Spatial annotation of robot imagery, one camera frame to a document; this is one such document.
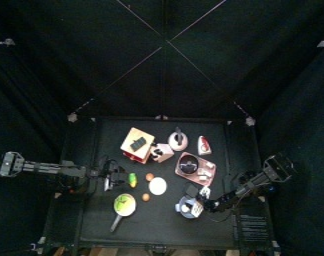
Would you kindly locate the small pink cube box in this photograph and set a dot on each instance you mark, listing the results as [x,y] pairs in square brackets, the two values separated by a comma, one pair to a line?
[162,152]

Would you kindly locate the grey blue toy pot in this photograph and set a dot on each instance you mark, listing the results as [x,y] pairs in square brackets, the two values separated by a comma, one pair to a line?
[183,208]

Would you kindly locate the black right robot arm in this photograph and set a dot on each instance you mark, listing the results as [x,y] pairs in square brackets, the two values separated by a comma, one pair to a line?
[262,178]

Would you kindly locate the wooden box with black block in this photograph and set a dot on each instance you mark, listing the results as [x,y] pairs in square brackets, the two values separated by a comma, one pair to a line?
[137,145]

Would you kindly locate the black square toy piece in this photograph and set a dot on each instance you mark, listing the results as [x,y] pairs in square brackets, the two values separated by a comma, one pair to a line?
[190,190]

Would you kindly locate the green toy vegetable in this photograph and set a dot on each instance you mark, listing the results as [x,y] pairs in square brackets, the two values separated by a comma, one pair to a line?
[133,180]

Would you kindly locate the orange small fruit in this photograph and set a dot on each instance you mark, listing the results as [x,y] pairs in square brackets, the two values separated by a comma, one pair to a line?
[149,177]

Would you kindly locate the frying pan with green food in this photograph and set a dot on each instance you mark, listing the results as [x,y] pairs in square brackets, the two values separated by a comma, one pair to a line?
[123,205]

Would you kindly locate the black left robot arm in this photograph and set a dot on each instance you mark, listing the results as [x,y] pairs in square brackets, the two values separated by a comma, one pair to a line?
[45,167]

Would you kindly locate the black toy pot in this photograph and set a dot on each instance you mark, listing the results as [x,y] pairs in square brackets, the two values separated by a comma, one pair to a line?
[188,164]

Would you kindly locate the pink toy stove tray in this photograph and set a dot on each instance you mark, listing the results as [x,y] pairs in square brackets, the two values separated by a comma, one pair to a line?
[197,169]

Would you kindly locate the white plate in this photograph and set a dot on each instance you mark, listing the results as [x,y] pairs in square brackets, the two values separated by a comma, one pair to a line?
[157,186]

